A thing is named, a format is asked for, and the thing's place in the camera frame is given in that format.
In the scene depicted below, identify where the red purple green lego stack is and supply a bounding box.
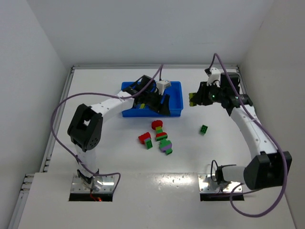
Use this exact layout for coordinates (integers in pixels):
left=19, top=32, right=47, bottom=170
left=138, top=132, right=153, bottom=149

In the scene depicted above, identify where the dark green lego brick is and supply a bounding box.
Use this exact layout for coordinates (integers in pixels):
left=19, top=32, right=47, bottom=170
left=199, top=125, right=208, bottom=135

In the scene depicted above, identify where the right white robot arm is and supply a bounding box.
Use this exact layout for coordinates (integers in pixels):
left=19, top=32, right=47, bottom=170
left=189, top=68, right=292, bottom=190

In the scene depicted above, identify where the red yellow green lego stack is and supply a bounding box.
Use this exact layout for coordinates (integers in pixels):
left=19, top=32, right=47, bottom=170
left=151, top=120, right=168, bottom=141

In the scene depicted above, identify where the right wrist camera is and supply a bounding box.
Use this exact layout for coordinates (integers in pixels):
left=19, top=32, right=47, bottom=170
left=205, top=67, right=221, bottom=86

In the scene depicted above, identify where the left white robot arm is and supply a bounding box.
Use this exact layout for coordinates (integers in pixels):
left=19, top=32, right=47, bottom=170
left=67, top=75, right=171, bottom=186

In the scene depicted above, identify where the blue divided plastic bin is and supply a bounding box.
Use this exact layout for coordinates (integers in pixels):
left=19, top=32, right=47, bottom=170
left=122, top=81, right=183, bottom=117

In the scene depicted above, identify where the metal base plate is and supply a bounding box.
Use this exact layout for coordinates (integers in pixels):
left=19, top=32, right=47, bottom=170
left=71, top=174, right=115, bottom=194
left=198, top=173, right=240, bottom=194

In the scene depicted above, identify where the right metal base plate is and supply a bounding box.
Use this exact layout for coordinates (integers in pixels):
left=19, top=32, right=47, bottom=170
left=198, top=173, right=240, bottom=194

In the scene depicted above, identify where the long lime lego brick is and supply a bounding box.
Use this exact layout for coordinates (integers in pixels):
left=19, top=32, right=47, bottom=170
left=189, top=93, right=197, bottom=107

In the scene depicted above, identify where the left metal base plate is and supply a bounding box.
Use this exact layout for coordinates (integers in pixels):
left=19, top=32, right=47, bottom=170
left=71, top=174, right=115, bottom=194

